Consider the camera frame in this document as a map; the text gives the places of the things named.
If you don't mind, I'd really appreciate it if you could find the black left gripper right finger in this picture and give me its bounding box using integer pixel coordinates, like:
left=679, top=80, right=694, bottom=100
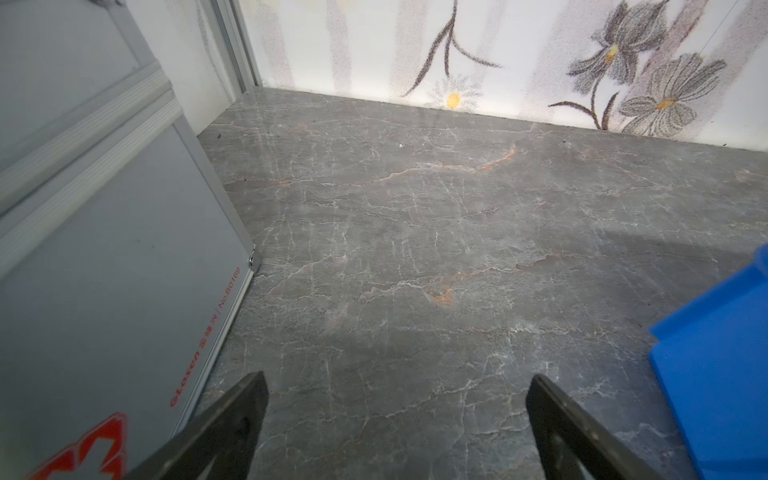
left=526, top=374, right=661, bottom=480

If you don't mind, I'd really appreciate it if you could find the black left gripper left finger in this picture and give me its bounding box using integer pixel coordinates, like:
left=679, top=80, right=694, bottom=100
left=126, top=371, right=269, bottom=479

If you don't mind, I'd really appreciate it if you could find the silver aluminium case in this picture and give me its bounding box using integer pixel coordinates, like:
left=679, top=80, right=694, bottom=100
left=1, top=1, right=254, bottom=479

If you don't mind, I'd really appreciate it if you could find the blue plastic bin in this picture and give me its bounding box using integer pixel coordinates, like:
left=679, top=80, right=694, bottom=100
left=649, top=246, right=767, bottom=479

